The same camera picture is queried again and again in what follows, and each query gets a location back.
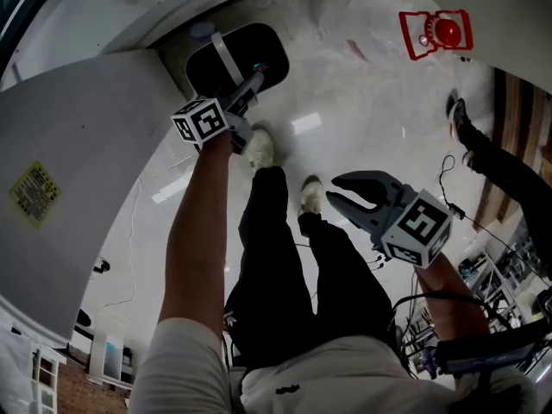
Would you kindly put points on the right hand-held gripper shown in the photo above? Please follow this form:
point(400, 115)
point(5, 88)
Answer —
point(418, 231)

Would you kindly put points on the person's white shirt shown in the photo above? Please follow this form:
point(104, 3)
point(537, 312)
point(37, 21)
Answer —
point(345, 382)

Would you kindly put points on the person's left shoe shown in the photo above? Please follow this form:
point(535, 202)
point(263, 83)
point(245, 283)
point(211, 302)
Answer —
point(262, 147)

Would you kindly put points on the wooden bench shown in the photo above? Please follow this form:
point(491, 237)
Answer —
point(513, 114)

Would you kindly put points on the person's left forearm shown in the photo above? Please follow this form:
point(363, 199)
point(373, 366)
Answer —
point(198, 240)

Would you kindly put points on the white water dispenser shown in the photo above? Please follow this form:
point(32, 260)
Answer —
point(86, 145)

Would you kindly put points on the person's shoe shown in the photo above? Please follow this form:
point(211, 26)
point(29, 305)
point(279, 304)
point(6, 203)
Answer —
point(311, 194)
point(262, 147)

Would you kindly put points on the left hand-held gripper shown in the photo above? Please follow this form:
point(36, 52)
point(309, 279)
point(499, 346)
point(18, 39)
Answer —
point(202, 121)

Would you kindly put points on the white tall cabinet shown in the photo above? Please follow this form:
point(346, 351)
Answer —
point(496, 15)

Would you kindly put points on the person's right forearm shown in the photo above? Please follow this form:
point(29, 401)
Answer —
point(448, 300)

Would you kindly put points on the person's black trousers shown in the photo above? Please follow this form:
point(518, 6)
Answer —
point(280, 283)

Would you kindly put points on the person's right shoe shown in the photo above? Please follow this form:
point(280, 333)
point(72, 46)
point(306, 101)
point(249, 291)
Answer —
point(311, 194)

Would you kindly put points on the white curved counter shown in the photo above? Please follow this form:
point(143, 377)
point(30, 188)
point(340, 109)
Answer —
point(64, 28)

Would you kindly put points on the black power adapter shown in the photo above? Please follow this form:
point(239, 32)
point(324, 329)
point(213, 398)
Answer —
point(456, 211)

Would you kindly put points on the black chest harness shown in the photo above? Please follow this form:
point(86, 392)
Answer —
point(483, 352)

